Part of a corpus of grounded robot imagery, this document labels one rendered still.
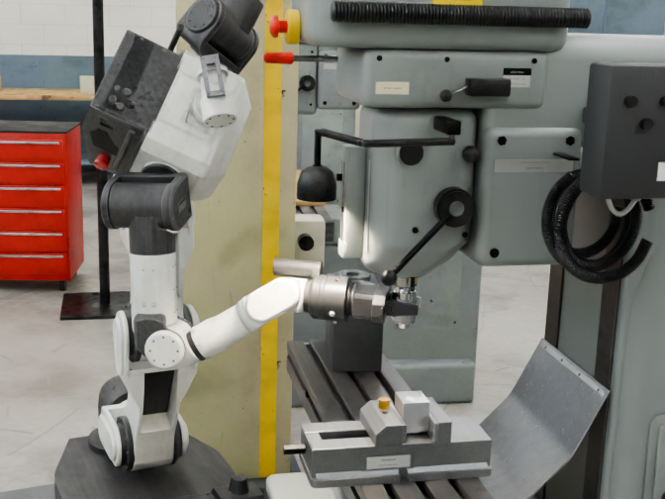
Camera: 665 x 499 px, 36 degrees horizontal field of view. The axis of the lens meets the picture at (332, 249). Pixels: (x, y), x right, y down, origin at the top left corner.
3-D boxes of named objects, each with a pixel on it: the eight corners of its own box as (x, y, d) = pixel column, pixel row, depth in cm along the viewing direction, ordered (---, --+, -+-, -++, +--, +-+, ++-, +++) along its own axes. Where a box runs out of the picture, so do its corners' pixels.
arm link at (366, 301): (385, 288, 190) (322, 283, 192) (382, 338, 193) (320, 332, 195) (393, 272, 202) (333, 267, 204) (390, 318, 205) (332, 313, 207)
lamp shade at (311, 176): (290, 196, 186) (290, 162, 185) (325, 193, 189) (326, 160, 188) (308, 203, 180) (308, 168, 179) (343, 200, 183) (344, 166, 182)
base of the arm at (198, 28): (163, 43, 214) (201, 51, 208) (188, -11, 216) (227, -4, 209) (206, 75, 226) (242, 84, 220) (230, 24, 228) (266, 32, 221)
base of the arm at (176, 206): (109, 246, 202) (93, 202, 194) (128, 203, 211) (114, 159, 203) (181, 248, 200) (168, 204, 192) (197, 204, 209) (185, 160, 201)
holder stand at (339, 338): (332, 371, 244) (333, 291, 239) (325, 342, 265) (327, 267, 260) (381, 371, 245) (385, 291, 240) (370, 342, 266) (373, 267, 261)
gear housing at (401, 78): (363, 108, 174) (365, 49, 171) (333, 95, 197) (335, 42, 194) (546, 110, 180) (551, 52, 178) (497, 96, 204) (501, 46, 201)
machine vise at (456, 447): (312, 488, 185) (313, 433, 182) (297, 453, 199) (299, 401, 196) (493, 475, 192) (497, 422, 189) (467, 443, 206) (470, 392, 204)
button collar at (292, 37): (289, 45, 178) (289, 9, 176) (283, 43, 183) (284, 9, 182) (300, 45, 178) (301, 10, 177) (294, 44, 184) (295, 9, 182)
